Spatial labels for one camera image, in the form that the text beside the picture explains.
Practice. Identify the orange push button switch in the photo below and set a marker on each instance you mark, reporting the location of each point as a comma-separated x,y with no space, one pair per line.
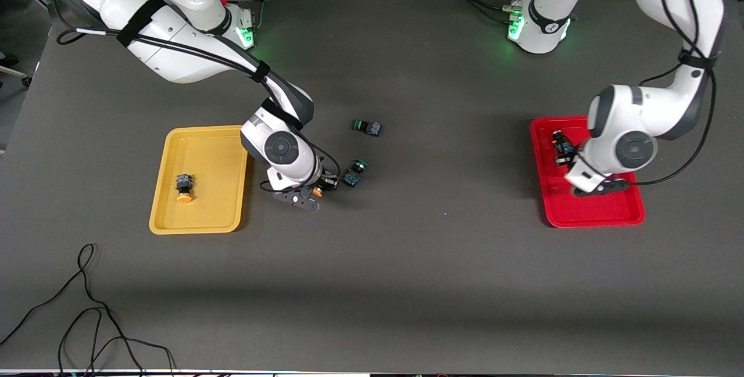
184,186
318,191

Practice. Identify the red push button switch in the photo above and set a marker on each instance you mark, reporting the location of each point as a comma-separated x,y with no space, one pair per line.
562,143

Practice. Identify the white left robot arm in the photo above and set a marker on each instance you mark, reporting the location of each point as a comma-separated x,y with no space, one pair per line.
662,110

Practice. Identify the red plastic tray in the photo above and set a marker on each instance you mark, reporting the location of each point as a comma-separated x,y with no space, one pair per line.
558,203

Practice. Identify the yellow plastic tray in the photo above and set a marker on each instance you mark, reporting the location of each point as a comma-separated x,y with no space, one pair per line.
200,203

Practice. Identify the green push button switch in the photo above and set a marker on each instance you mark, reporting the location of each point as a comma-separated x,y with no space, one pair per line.
354,173
368,127

